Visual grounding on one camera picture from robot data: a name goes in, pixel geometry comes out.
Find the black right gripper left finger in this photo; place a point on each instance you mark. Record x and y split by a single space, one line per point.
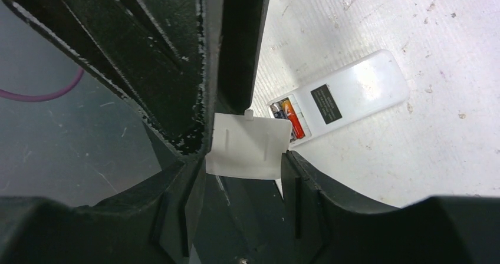
153 222

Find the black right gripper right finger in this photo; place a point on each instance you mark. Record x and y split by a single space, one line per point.
333 223

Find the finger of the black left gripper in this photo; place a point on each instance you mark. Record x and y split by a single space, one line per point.
159 56
243 24

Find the black silver battery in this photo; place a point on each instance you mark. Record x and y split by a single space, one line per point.
279 113

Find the white battery compartment cover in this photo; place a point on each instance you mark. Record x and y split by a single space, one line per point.
248 147

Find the white red remote control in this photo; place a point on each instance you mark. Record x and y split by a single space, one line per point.
349 94

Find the red orange battery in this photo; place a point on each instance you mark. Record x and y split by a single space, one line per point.
293 118

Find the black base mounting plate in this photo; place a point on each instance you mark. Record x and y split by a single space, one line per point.
244 221

